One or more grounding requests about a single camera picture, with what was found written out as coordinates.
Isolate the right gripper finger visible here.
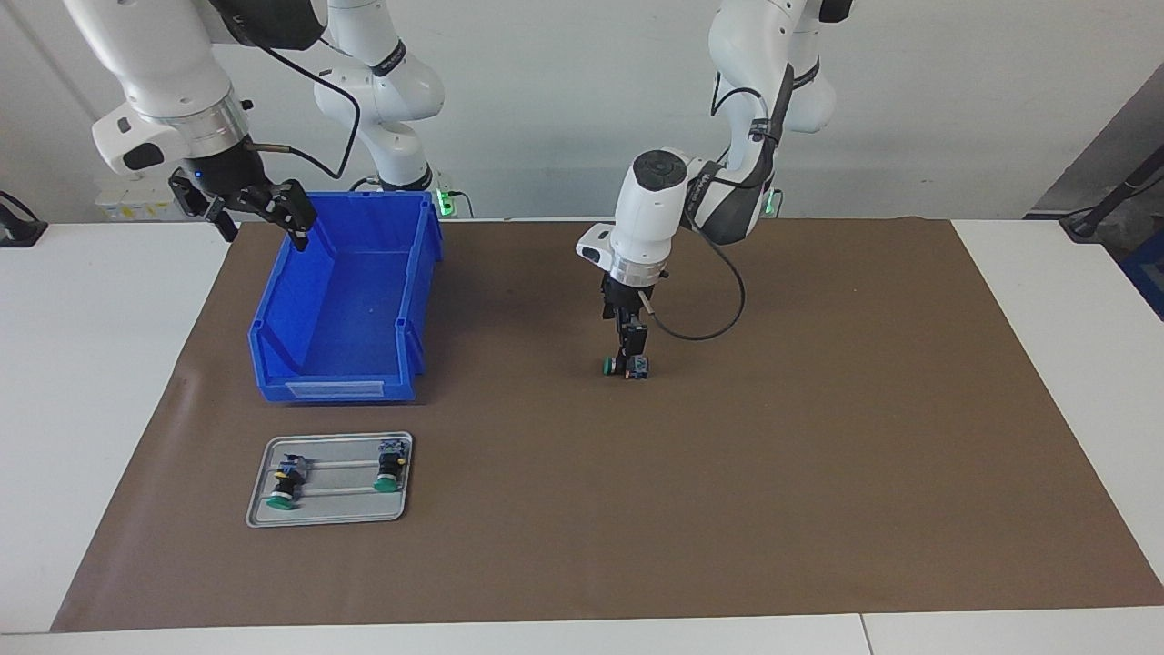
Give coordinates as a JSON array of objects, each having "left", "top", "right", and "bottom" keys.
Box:
[
  {"left": 169, "top": 170, "right": 240, "bottom": 243},
  {"left": 238, "top": 180, "right": 319, "bottom": 253}
]

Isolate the white power strip box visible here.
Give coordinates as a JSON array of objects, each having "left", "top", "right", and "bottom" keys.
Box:
[{"left": 95, "top": 177, "right": 187, "bottom": 222}]

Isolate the blue plastic storage bin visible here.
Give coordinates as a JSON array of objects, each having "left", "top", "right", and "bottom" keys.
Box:
[{"left": 247, "top": 190, "right": 445, "bottom": 404}]

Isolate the brown table mat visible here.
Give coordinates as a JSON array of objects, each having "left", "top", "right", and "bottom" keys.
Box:
[{"left": 50, "top": 217, "right": 1164, "bottom": 633}]

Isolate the silver metal tray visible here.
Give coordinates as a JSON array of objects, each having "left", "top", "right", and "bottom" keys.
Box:
[{"left": 245, "top": 431, "right": 414, "bottom": 529}]

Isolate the black tripod stand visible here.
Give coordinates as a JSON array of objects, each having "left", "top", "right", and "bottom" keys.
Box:
[{"left": 1059, "top": 146, "right": 1164, "bottom": 242}]

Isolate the blue box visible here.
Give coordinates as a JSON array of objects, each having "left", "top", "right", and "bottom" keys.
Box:
[{"left": 1120, "top": 227, "right": 1164, "bottom": 321}]

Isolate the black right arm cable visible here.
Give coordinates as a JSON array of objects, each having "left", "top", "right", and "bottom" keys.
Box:
[{"left": 232, "top": 18, "right": 363, "bottom": 180}]

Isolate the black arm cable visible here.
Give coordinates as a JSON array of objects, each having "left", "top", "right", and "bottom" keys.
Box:
[
  {"left": 637, "top": 62, "right": 824, "bottom": 343},
  {"left": 232, "top": 18, "right": 363, "bottom": 180}
]

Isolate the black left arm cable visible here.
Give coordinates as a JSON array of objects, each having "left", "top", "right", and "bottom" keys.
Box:
[{"left": 637, "top": 62, "right": 824, "bottom": 343}]

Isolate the black camera stand base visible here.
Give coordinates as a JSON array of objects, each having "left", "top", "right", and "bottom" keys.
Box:
[{"left": 0, "top": 191, "right": 48, "bottom": 248}]

